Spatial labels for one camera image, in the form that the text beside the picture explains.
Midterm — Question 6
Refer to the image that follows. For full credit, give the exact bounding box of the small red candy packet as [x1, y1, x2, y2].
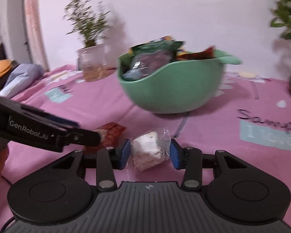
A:
[84, 122, 126, 155]

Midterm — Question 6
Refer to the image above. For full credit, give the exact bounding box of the white nougat candy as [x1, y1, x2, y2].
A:
[126, 127, 171, 180]

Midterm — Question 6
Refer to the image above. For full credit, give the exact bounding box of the green snack bag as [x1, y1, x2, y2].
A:
[121, 50, 178, 81]

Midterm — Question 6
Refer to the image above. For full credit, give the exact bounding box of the dark red gold snack bar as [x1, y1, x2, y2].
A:
[176, 46, 215, 61]

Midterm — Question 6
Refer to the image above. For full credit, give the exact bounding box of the light blue folded cloth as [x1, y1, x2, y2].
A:
[0, 64, 45, 99]

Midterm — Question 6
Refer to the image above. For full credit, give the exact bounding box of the orange round object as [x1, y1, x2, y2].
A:
[0, 59, 12, 78]

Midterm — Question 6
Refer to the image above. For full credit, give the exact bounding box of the green plastic bowl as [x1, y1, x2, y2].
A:
[117, 50, 242, 114]

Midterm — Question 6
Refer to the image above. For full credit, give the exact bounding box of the pink printed tablecloth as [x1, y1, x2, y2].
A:
[0, 63, 291, 232]

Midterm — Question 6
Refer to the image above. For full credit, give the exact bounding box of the pink patterned curtain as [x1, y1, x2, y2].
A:
[23, 0, 49, 71]

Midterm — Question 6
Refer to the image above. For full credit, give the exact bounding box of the feathery plant in white pot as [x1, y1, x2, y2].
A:
[63, 0, 110, 82]

